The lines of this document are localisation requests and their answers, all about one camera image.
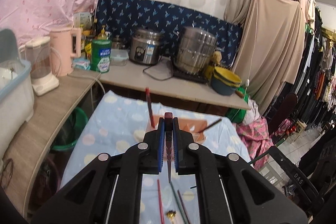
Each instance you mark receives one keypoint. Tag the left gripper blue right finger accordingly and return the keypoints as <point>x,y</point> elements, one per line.
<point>175,143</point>

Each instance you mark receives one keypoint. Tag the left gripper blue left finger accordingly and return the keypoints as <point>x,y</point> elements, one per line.
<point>161,143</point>

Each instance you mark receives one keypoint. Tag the dark maroon chopstick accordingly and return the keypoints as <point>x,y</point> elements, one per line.
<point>168,139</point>

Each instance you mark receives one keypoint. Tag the dark red chopstick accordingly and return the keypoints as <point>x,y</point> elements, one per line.
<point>210,125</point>
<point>183,207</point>

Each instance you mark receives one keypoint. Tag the gold flower-shaped spoon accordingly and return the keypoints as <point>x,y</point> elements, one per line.
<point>171,214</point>

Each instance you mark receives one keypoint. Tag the bright red chopstick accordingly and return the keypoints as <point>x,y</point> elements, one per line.
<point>162,218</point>

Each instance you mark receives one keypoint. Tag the pink perforated utensil holder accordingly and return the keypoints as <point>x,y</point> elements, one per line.
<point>193,126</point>

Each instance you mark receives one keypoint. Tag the light blue patterned tablecloth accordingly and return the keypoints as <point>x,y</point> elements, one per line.
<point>119,123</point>

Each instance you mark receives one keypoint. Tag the black induction cooktop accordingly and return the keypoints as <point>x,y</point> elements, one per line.
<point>197,78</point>

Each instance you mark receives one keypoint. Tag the pink pineapple print cloth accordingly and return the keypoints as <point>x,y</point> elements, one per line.
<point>255,136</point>

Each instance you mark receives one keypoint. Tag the stacked yellow blue bowls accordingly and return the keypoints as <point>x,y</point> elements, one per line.
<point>224,81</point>

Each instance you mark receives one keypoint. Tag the dark wooden chair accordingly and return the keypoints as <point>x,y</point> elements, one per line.
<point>277,115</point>

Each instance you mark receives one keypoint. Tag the yellow sponge loofah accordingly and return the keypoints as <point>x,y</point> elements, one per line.
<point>216,58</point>

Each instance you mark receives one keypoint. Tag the silver rice cooker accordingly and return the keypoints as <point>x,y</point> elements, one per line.
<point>145,46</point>

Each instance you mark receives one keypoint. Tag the stainless steel steamer pot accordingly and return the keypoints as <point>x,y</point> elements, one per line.
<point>195,48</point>

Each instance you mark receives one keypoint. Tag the clear food storage container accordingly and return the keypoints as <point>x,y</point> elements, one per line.
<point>118,57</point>

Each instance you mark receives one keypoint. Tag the small glass-lid pot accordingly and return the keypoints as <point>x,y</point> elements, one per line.
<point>119,43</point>

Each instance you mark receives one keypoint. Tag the green milk powder can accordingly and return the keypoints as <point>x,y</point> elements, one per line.
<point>100,55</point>

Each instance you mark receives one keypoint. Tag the blue tissue pack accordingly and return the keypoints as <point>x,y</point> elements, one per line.
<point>80,63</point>

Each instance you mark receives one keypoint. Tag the yellow oil bottle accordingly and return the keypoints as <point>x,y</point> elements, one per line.
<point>102,35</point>

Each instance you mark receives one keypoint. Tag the wooden counter shelf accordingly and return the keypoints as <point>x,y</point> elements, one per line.
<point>33,140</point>

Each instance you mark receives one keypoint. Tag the navy patterned backsplash cloth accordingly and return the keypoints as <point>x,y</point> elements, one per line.
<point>124,17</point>

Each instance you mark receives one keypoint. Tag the beige hanging curtain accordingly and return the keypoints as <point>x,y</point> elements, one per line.
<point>271,45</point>

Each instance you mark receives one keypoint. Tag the pink electric kettle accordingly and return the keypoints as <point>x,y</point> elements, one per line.
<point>66,46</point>

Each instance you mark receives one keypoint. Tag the white blender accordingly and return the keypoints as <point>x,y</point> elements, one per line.
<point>38,52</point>

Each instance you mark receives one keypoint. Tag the white dish rack bin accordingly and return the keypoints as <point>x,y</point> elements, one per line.
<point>17,96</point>

